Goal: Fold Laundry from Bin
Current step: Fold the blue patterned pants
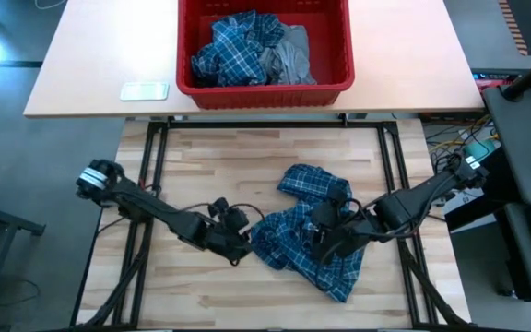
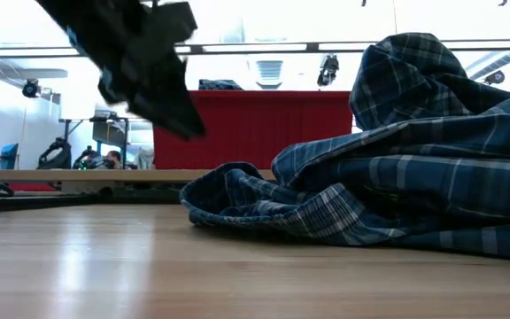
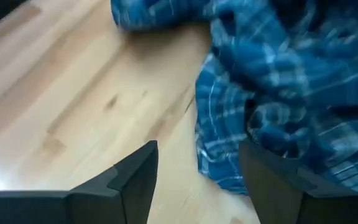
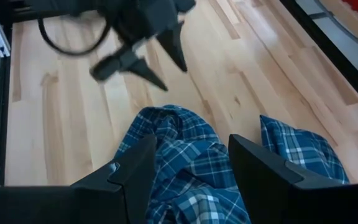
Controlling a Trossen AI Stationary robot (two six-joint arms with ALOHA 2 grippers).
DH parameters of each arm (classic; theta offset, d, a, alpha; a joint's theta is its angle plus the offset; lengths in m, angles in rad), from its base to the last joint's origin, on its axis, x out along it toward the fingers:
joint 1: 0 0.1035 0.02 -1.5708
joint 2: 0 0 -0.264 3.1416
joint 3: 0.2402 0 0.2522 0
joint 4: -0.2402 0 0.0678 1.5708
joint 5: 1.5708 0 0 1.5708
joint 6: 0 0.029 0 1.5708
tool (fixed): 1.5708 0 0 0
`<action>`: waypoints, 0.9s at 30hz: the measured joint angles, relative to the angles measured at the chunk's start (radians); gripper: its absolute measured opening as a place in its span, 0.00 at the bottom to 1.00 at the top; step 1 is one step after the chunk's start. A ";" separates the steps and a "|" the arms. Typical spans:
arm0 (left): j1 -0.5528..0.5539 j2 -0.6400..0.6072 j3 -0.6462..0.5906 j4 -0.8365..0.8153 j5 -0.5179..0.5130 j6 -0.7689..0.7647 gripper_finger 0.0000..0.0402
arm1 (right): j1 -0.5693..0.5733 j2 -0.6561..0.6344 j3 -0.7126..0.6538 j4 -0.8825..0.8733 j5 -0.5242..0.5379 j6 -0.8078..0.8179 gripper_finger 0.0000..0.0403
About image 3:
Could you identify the blue plaid pajama pants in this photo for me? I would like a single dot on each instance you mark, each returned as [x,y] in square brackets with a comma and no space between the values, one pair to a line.
[275,68]

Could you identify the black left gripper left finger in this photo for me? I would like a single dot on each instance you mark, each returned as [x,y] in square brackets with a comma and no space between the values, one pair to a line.
[89,208]

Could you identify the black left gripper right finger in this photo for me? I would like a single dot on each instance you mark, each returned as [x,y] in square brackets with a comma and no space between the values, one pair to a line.
[278,199]

